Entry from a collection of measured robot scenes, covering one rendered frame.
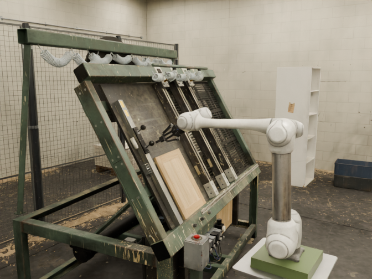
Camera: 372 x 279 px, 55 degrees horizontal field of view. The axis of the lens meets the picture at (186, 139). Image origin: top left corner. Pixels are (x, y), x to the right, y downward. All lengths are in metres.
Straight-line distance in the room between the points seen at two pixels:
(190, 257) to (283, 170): 0.75
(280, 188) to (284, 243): 0.29
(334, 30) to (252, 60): 1.74
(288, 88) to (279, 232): 4.54
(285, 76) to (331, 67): 1.47
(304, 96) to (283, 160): 4.38
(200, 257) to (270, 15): 6.53
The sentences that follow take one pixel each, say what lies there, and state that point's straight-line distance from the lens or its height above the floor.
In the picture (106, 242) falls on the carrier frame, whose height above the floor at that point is 0.79.
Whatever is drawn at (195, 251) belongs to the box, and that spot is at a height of 0.88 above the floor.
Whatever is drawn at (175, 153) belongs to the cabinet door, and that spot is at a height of 1.29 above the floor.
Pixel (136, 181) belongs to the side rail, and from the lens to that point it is 2.22.
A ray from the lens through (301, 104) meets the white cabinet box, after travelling 6.29.
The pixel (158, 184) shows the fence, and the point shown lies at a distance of 2.42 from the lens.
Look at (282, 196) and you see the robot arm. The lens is 1.98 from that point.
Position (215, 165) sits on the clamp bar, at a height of 1.10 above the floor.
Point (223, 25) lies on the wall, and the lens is 8.53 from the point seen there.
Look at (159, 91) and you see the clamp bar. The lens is 3.02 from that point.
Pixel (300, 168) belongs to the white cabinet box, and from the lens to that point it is 6.45.
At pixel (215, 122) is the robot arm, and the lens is 2.07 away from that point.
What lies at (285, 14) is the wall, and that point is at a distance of 7.96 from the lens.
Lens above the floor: 1.87
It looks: 10 degrees down
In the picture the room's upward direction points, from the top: straight up
